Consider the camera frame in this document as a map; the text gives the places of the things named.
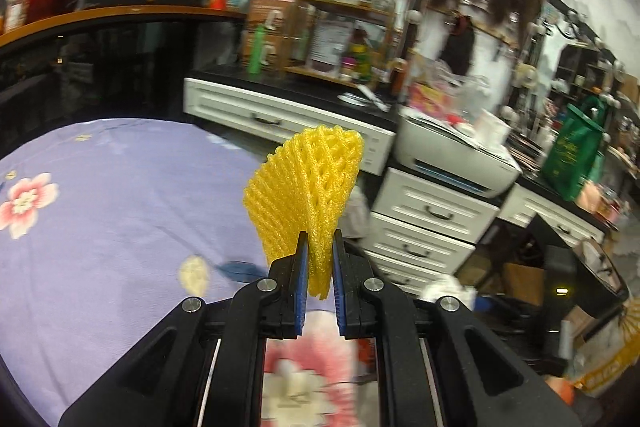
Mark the purple floral tablecloth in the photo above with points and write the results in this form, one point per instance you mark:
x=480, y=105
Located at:
x=125, y=217

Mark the white cabinet drawer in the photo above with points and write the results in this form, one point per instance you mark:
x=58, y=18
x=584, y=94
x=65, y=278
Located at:
x=420, y=247
x=435, y=207
x=410, y=274

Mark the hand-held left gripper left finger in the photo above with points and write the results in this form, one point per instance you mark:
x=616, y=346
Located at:
x=300, y=287

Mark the white printer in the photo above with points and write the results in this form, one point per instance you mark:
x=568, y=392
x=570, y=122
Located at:
x=450, y=157

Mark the white tissue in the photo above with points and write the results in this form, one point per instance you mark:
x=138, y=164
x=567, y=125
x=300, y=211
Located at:
x=445, y=289

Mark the wooden counter shelf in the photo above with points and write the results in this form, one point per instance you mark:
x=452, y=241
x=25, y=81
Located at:
x=125, y=14

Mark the stack of brown boxes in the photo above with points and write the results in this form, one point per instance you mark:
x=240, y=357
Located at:
x=270, y=17

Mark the white desk drawer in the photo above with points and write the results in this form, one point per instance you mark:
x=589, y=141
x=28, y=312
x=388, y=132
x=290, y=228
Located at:
x=550, y=217
x=235, y=107

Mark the green bottle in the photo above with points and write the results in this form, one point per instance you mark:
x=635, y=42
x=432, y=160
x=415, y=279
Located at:
x=256, y=52

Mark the plastic bag of red packets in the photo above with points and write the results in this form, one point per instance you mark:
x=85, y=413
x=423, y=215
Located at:
x=440, y=97

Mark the wooden desk rack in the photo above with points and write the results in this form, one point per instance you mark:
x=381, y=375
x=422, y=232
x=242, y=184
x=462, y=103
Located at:
x=345, y=7

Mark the iced drink plastic cup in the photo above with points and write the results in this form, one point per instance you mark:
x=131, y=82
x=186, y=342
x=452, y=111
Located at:
x=17, y=9

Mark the dark hanging wig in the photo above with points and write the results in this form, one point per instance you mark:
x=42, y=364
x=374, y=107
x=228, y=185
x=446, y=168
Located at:
x=462, y=44

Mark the dark brown trash bin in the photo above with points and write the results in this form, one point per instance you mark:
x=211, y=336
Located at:
x=505, y=324

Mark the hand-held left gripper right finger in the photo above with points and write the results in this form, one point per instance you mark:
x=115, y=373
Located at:
x=340, y=287

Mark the white paper roll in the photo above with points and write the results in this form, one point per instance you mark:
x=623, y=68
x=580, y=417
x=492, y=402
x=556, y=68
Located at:
x=490, y=127

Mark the yellow foam fruit net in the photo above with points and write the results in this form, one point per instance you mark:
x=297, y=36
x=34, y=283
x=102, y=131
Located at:
x=305, y=187

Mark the green tote bag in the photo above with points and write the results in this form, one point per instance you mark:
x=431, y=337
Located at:
x=575, y=152

